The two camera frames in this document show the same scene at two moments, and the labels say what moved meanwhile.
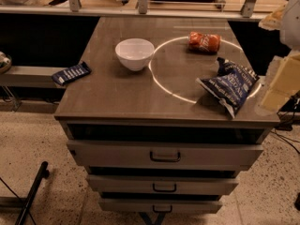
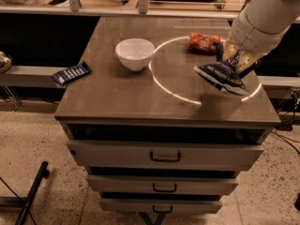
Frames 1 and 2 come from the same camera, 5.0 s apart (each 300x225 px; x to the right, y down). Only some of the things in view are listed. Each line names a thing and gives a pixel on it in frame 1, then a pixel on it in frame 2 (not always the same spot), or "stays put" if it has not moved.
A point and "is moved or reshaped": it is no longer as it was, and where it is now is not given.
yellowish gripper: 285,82 → 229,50
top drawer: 137,155 stays put
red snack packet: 203,42 stays put
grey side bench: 37,77 stays put
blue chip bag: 231,83 is moved or reshaped
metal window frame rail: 74,7 stays put
